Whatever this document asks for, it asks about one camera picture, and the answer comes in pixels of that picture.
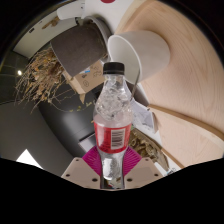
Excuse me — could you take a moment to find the white chair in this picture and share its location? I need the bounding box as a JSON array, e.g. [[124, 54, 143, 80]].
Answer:
[[56, 0, 87, 21]]

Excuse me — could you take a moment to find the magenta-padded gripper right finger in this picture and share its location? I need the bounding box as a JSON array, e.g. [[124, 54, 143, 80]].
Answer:
[[121, 145, 164, 190]]

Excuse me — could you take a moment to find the white mug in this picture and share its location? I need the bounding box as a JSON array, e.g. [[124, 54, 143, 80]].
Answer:
[[107, 29, 171, 85]]

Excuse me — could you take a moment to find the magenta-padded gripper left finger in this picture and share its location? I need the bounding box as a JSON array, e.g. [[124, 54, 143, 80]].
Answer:
[[60, 145, 104, 190]]

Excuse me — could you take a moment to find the cardboard box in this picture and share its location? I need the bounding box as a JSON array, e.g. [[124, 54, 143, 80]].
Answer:
[[63, 59, 106, 96]]

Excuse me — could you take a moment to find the clear red-labelled drink bottle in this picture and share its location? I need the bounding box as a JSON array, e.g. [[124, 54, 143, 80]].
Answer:
[[92, 61, 134, 190]]

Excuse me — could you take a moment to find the dried plant in grey pot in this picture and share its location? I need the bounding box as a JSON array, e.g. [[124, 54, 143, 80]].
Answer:
[[14, 24, 109, 113]]

